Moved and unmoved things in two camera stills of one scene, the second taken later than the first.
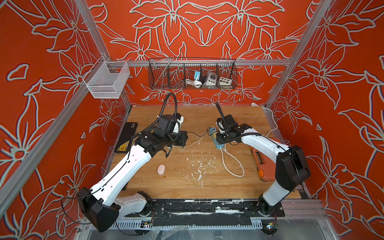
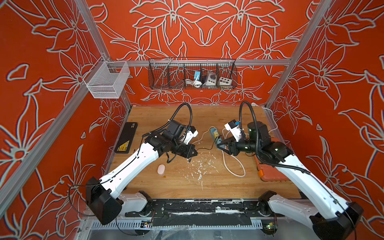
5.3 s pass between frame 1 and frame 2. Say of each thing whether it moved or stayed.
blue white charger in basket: stayed
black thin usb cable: moved
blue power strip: stayed
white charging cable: stayed
